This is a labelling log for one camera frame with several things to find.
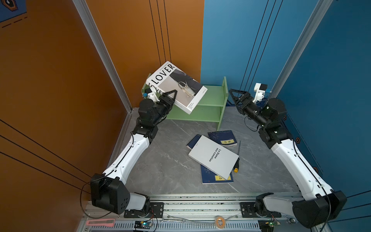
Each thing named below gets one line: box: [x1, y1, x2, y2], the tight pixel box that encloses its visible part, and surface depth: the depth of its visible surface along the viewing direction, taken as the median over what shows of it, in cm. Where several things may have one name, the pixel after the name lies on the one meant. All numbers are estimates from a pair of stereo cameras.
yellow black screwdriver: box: [233, 140, 242, 173], surface depth 88 cm
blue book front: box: [200, 164, 234, 185], surface depth 85 cm
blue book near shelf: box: [207, 130, 238, 147], surface depth 102 cm
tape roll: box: [214, 215, 227, 230], surface depth 72 cm
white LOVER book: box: [145, 60, 208, 115], surface depth 72 cm
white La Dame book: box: [187, 134, 240, 180], surface depth 91 cm
